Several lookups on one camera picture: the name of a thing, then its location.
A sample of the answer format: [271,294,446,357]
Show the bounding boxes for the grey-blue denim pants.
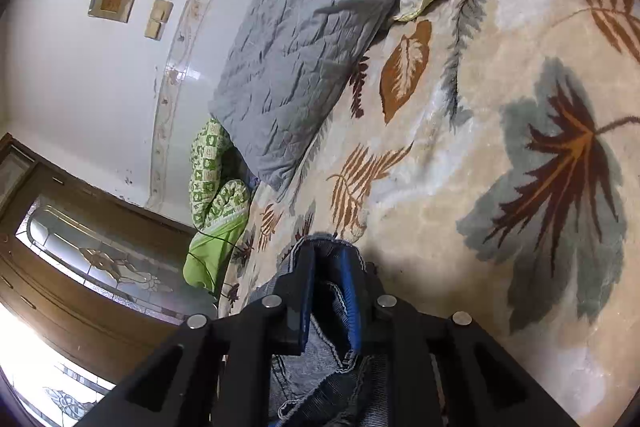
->
[247,233,388,426]

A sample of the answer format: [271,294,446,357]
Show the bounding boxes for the green patterned cloth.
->
[182,118,250,294]

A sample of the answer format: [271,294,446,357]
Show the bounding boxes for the brown wooden door with glass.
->
[1,133,217,426]

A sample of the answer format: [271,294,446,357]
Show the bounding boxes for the beige leaf-pattern fleece blanket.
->
[221,0,639,426]

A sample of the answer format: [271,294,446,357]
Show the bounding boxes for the grey quilted blanket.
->
[208,0,395,193]

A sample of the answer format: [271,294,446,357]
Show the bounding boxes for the thin black wire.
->
[192,225,241,303]

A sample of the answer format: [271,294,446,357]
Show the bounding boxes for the beige wall switch plates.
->
[144,0,174,41]

